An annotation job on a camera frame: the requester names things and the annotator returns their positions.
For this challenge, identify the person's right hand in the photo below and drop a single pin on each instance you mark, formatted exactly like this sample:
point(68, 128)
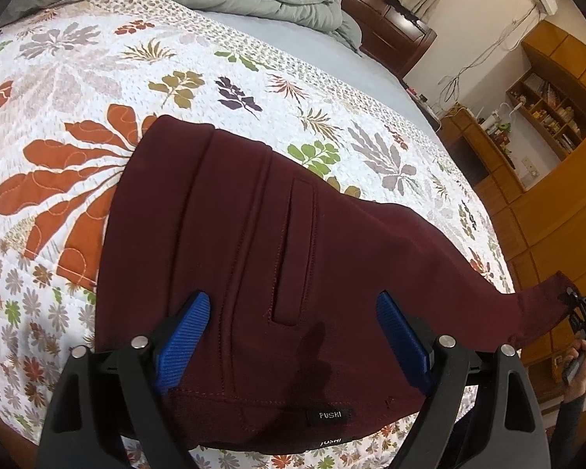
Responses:
point(576, 387)

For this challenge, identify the wooden wall shelf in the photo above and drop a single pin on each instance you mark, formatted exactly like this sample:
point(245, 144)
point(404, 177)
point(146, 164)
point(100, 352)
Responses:
point(551, 95)

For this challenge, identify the maroon pants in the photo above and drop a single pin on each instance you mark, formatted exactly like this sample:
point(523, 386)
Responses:
point(293, 356)

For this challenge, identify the person's right forearm sleeve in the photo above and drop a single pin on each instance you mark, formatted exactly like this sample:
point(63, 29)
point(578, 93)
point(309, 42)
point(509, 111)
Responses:
point(561, 451)

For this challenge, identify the wooden wardrobe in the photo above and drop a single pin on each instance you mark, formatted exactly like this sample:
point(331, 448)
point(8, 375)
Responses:
point(541, 230)

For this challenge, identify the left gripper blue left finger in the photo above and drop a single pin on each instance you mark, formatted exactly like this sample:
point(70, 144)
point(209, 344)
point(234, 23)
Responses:
point(104, 397)

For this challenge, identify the floral quilted bedspread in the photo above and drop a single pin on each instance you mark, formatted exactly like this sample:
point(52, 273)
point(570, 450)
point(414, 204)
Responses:
point(80, 85)

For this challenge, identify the wooden desk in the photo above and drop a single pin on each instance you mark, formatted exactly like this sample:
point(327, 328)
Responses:
point(486, 168)

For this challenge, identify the white bottle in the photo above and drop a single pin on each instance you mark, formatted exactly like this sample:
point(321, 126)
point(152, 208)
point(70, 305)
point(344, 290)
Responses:
point(491, 121)

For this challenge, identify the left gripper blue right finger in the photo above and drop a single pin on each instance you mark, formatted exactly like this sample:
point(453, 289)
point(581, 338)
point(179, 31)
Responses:
point(480, 410)

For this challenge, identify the dark wooden nightstand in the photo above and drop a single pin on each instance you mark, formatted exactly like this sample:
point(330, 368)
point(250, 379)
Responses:
point(425, 109)

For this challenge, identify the dark wooden headboard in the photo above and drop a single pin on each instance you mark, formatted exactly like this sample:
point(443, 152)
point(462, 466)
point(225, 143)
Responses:
point(392, 35)

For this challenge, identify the light blue bed sheet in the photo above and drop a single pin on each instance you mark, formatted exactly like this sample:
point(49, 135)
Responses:
point(329, 55)

